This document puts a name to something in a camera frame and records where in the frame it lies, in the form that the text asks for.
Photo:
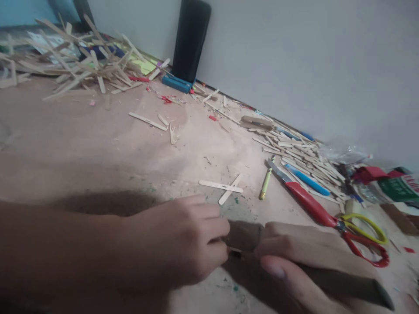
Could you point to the person's right thumb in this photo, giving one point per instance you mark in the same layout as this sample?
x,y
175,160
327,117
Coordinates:
x,y
281,271

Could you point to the brown sanding tool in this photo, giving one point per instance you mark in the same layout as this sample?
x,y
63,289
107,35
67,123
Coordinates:
x,y
244,235

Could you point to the long wooden craft stick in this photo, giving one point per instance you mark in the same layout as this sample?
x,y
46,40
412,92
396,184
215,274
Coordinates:
x,y
147,121

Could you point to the wooden stick frame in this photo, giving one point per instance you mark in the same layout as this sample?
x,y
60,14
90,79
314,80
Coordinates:
x,y
11,73

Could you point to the tall black case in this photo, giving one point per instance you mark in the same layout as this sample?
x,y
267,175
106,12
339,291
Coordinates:
x,y
190,39

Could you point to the brown cardboard piece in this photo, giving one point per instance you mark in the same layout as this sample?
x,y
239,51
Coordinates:
x,y
401,219

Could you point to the red and yellow scissors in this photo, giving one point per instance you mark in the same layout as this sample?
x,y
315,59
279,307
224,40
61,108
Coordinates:
x,y
311,202

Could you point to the red crumpled paper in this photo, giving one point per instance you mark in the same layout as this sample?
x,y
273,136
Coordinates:
x,y
373,173

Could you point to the person's right fingers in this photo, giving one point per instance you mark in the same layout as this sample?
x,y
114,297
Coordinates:
x,y
275,238

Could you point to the red stick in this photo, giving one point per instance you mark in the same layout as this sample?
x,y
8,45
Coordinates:
x,y
139,79

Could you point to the person's left hand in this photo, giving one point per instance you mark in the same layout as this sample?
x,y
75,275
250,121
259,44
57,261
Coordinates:
x,y
163,242

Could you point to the split wooden stick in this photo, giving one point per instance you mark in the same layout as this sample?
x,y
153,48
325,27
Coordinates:
x,y
173,135

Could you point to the small red piece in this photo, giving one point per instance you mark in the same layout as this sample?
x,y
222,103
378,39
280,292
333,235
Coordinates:
x,y
213,117

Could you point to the blue plastic block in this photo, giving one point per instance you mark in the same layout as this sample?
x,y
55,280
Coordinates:
x,y
176,84

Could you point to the yellow paper sheet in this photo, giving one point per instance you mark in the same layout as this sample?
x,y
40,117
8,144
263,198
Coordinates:
x,y
145,65

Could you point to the brown wooden block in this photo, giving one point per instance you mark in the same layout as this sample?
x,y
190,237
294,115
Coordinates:
x,y
255,122

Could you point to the person's left fingers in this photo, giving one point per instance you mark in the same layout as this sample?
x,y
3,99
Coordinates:
x,y
209,225

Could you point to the red paper scrap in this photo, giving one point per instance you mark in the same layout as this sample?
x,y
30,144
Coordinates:
x,y
166,98

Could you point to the short wooden stick piece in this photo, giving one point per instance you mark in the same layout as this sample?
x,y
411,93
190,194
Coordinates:
x,y
163,119

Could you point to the clear plastic bag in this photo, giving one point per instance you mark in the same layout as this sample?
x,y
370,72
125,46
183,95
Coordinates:
x,y
347,152

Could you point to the person's right hand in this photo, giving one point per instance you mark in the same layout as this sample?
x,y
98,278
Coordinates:
x,y
314,243

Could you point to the black furniture leg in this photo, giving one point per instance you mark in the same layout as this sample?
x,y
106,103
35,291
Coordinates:
x,y
83,14

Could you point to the dark blue object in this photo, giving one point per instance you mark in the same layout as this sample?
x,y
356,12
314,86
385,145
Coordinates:
x,y
113,50

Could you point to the green and white packet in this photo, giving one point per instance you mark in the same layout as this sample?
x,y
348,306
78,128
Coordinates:
x,y
399,188

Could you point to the flat heap of craft sticks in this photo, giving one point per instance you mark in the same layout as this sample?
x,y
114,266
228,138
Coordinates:
x,y
304,157

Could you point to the yellow pen knife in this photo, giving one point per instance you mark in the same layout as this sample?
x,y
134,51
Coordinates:
x,y
265,184

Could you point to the tangled pile of glued sticks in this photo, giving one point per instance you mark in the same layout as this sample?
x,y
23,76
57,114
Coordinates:
x,y
82,65

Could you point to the small wooden stick piece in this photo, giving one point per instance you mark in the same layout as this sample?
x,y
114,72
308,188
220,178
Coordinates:
x,y
236,252

